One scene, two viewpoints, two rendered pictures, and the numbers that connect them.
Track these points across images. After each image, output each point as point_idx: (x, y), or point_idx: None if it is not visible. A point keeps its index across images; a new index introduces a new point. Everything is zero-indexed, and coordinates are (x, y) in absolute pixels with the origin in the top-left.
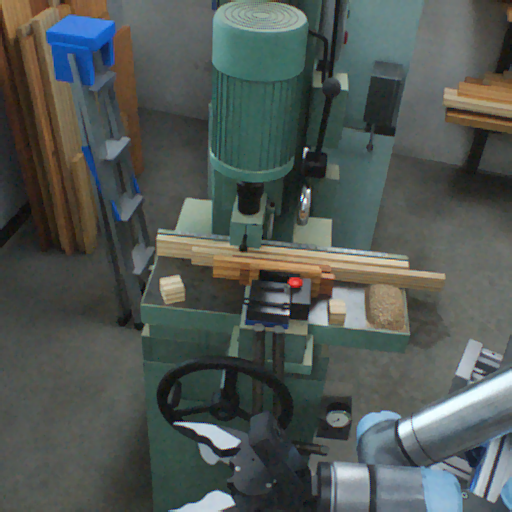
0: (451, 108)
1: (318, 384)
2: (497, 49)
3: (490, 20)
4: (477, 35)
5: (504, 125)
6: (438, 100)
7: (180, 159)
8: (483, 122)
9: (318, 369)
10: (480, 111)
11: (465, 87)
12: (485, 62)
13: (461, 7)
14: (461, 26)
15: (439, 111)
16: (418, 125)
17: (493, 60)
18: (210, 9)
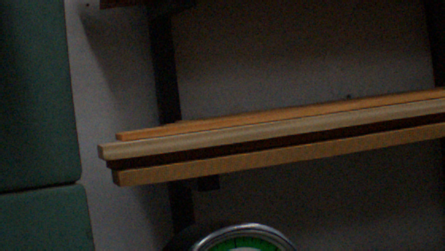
0: (121, 169)
1: (60, 206)
2: (151, 101)
3: (124, 60)
4: (114, 88)
5: (218, 160)
6: (96, 212)
7: None
8: (183, 166)
9: (31, 88)
10: (170, 149)
11: (129, 132)
12: (142, 126)
13: (75, 53)
14: (85, 81)
15: (106, 230)
16: None
17: (152, 119)
18: None
